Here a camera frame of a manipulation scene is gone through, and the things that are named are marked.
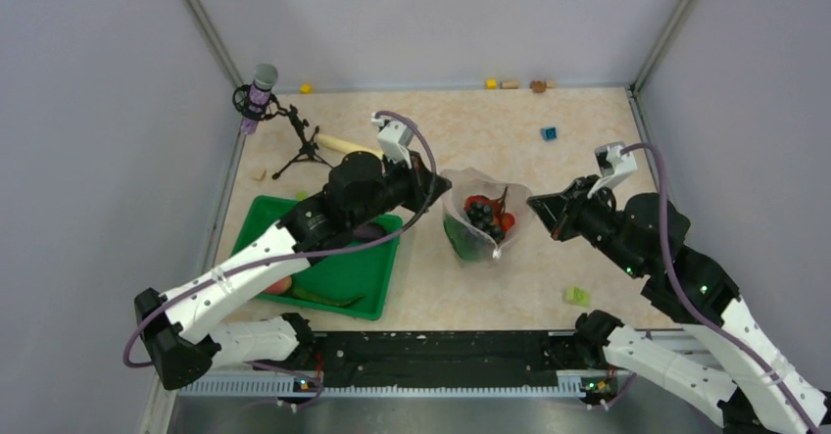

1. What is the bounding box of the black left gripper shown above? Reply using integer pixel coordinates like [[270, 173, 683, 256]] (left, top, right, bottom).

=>
[[350, 146, 451, 228]]

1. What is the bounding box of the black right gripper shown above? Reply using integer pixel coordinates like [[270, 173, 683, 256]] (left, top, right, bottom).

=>
[[527, 172, 646, 277]]

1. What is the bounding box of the black grape bunch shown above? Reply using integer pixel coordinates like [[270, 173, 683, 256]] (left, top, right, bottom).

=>
[[465, 201, 505, 243]]

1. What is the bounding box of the clear zip top bag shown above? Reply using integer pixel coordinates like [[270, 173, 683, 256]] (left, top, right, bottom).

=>
[[442, 168, 532, 264]]

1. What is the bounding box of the red lychee fruit bunch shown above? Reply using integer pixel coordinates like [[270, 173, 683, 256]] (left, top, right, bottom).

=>
[[464, 187, 516, 236]]

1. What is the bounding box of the green bok choy vegetable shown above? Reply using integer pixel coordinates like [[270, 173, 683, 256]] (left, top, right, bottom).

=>
[[443, 216, 501, 263]]

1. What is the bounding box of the peach fruit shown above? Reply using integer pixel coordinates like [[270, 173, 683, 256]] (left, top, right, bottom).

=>
[[264, 276, 293, 295]]

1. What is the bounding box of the purple eggplant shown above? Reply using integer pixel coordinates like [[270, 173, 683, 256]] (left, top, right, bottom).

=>
[[353, 222, 387, 243]]

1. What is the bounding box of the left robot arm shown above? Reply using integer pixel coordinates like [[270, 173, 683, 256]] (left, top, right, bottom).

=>
[[122, 152, 452, 390]]

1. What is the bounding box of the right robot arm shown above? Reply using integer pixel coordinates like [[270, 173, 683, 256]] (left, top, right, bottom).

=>
[[527, 175, 830, 433]]

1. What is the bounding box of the blue toy brick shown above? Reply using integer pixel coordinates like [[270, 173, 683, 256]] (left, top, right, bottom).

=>
[[540, 126, 558, 141]]

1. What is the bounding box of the light green block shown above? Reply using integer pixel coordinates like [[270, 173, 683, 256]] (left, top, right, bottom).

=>
[[563, 286, 591, 308]]

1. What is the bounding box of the cream toy microphone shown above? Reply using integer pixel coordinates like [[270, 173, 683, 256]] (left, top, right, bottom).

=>
[[317, 133, 383, 159]]

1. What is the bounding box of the green plastic tray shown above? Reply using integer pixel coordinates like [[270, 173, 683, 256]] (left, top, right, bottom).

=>
[[230, 195, 399, 321]]

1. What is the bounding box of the brown wooden piece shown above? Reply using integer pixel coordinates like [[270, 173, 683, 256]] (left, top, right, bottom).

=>
[[529, 80, 548, 94]]

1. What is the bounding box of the black tripod stand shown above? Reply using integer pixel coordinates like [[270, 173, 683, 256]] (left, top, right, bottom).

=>
[[271, 104, 334, 180]]

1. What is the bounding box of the tan wooden block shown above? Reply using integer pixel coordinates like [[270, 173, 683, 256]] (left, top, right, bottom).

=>
[[250, 169, 267, 181]]

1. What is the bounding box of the purple studio microphone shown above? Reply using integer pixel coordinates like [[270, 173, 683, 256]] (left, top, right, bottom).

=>
[[232, 63, 278, 135]]

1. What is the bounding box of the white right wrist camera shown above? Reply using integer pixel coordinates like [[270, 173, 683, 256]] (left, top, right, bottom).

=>
[[587, 142, 638, 198]]

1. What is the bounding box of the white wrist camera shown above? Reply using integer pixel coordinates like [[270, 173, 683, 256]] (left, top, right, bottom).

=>
[[587, 142, 638, 198], [370, 111, 414, 168]]

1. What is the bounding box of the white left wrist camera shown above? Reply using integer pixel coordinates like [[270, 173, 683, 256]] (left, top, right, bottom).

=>
[[370, 111, 414, 168]]

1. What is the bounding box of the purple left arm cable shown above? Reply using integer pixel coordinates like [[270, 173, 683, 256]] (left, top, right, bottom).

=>
[[122, 111, 439, 412]]

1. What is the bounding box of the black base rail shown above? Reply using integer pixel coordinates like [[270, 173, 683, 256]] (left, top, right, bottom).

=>
[[253, 328, 624, 390]]

